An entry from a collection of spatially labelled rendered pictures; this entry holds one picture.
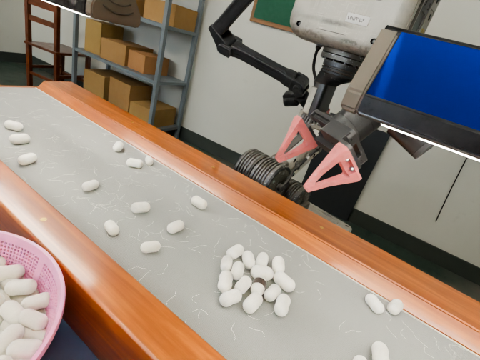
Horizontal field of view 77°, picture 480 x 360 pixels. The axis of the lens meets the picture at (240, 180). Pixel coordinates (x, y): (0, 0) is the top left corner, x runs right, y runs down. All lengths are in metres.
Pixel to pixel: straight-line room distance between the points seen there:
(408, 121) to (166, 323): 0.32
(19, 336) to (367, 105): 0.41
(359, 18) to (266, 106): 1.79
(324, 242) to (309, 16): 0.63
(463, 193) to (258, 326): 2.18
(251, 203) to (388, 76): 0.45
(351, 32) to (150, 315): 0.79
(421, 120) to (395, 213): 2.30
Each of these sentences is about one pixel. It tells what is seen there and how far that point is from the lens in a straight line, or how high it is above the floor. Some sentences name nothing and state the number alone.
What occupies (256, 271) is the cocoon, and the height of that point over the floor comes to 0.76.
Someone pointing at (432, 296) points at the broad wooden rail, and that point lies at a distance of 0.65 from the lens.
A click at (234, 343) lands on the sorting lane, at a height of 0.74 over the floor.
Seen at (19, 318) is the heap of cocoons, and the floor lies 0.74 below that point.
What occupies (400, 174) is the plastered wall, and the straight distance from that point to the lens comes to 2.46.
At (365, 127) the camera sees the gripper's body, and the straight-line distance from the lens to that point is 0.48.
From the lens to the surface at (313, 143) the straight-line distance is 0.54.
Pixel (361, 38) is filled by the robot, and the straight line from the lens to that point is 0.90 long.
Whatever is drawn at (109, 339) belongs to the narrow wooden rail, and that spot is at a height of 0.73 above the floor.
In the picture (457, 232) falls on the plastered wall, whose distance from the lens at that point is 2.60.
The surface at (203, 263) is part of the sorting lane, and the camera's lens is 0.50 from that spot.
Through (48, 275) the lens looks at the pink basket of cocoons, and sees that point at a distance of 0.45.
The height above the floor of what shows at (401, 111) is 1.05.
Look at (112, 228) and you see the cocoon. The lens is 0.52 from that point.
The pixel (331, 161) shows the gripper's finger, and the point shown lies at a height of 0.96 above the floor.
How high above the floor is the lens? 1.07
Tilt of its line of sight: 25 degrees down
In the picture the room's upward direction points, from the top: 17 degrees clockwise
